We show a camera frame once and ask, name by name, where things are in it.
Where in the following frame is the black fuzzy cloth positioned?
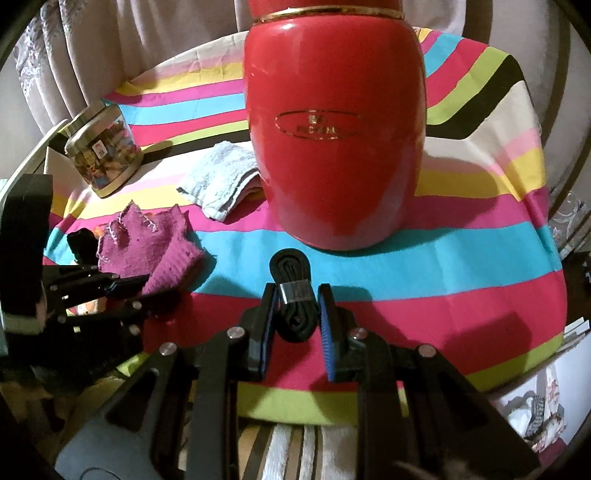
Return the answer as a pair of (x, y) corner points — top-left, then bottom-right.
(66, 228), (98, 266)

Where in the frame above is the magenta knitted glove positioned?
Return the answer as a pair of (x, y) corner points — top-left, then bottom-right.
(97, 202), (205, 295)

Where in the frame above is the black cable bundle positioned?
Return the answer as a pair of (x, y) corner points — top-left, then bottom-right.
(268, 247), (321, 344)

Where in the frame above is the purple white cardboard box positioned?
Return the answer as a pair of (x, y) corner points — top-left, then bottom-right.
(492, 317), (590, 453)

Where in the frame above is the striped colourful tablecloth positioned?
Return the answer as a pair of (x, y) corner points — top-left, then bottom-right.
(43, 28), (567, 391)

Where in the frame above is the gold lidded glass jar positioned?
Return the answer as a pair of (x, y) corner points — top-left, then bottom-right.
(63, 100), (143, 198)

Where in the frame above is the beige pleated curtain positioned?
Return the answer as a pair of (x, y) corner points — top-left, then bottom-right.
(0, 0), (591, 259)

